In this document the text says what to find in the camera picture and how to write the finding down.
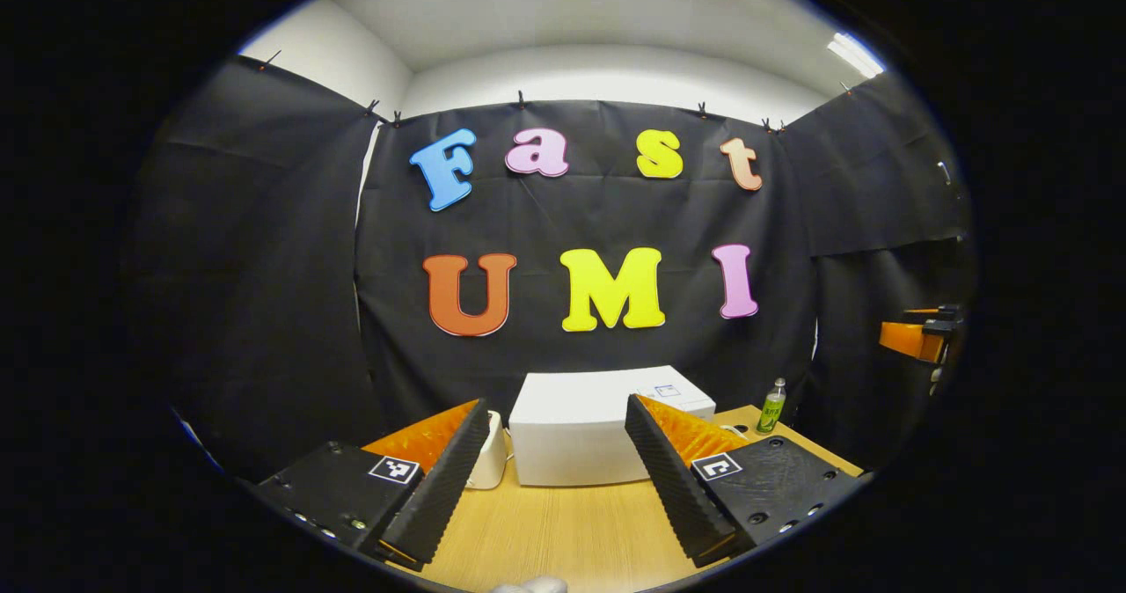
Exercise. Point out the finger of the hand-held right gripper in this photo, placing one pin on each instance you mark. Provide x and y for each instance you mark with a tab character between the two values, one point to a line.
906	340
948	318

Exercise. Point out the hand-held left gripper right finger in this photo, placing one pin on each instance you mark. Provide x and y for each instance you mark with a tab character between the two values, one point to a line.
673	487

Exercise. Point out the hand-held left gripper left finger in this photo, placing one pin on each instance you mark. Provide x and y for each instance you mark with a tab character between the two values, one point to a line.
440	496

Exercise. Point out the white microwave oven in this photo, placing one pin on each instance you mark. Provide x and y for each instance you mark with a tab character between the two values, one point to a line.
572	426

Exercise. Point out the white toaster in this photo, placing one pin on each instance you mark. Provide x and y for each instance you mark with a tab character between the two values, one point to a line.
491	461

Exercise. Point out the green label bottle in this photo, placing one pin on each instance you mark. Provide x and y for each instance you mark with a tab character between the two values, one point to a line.
771	413

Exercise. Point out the ceiling light panel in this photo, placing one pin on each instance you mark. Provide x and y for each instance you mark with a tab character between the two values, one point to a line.
855	54

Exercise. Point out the black backdrop cloth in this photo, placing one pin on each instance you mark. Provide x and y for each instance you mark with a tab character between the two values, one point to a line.
572	215

